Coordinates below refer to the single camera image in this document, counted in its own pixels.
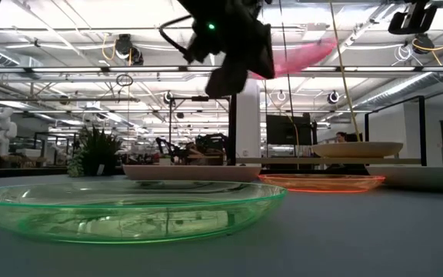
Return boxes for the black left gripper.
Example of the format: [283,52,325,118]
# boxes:
[178,0,276,99]

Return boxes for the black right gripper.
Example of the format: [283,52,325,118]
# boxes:
[388,0,440,35]

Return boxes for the pink transparent plate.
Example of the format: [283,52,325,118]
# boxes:
[250,37,338,81]

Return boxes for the salmon pink plate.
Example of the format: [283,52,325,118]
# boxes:
[123,164,263,183]

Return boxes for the beige plate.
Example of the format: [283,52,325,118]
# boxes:
[311,141,405,159]

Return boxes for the orange transparent plate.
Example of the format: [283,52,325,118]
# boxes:
[258,173,386,194]

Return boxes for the pale grey plate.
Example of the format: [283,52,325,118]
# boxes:
[365,165,443,192]

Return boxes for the green transparent plate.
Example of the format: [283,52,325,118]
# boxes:
[0,179,287,245]

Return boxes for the white pillar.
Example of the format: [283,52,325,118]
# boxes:
[236,78,261,167]

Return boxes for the black monitor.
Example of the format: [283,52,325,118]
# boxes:
[266,114,318,146]

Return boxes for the black background robot arms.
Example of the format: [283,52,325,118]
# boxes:
[155,132,230,166]

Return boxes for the small green potted plant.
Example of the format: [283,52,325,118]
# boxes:
[67,125,125,178]

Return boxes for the blue table mat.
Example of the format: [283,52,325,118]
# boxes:
[0,175,443,277]

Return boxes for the white robot figure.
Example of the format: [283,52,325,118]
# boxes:
[0,106,18,157]

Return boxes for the yellow cable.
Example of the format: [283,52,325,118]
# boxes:
[328,0,362,142]

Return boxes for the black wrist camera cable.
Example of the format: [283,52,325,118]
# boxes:
[158,14,192,54]

